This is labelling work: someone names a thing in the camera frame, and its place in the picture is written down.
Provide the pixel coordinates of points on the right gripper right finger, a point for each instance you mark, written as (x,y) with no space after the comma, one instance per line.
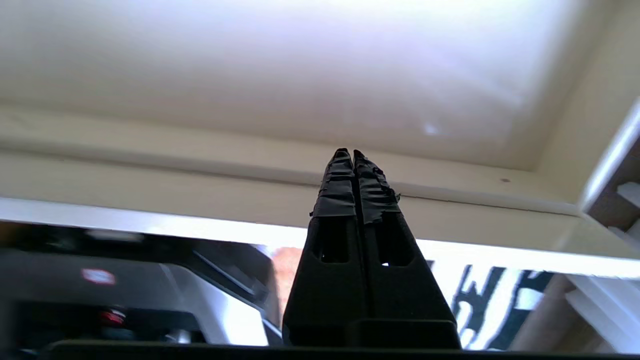
(405,295)

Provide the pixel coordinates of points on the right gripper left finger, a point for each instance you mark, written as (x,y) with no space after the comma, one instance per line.
(325,295)

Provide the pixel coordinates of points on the dark robot base chassis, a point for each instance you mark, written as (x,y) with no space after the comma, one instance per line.
(100,300)

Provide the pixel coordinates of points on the cream fluted drawer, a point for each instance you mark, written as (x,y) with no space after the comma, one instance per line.
(250,75)

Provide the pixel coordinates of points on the grey green patterned rug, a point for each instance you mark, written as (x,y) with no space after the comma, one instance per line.
(480,300)

